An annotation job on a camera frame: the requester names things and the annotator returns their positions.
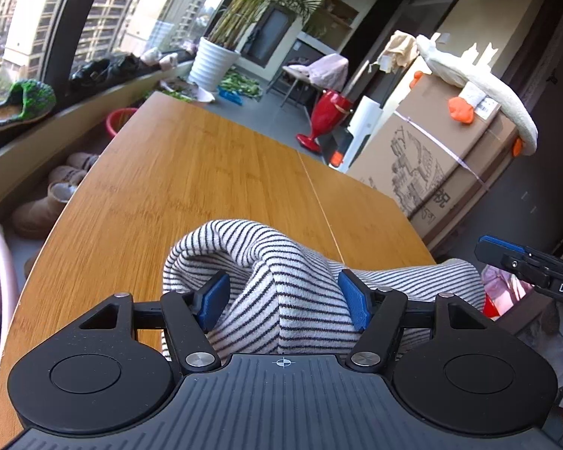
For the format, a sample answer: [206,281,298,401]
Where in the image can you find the tan suede boots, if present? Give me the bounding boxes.
[11,152,99,240]

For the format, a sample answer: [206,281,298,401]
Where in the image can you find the black shoe on sill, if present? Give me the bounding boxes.
[70,58,110,90]

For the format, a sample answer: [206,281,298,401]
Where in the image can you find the grey striped sweater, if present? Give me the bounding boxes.
[161,217,487,367]

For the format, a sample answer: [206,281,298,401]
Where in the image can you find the red plastic basin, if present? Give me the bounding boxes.
[105,108,137,138]

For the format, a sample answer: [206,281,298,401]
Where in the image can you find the white ribbed plant pot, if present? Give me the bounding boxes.
[189,37,240,93]

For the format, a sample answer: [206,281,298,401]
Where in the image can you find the large cardboard box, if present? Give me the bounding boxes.
[348,74,518,244]

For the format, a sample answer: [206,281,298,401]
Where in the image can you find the folding chair with pink cloth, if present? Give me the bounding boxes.
[265,53,349,106]

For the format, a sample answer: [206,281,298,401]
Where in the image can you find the green vegetables on floor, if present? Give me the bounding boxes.
[217,68,263,100]

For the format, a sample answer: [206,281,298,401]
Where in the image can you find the white plush goose toy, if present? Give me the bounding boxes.
[415,34,538,156]

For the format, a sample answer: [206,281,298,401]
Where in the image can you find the white basin with greens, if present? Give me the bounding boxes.
[157,77,215,105]

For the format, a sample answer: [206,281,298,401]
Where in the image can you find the far green knitted slipper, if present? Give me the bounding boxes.
[0,79,57,132]

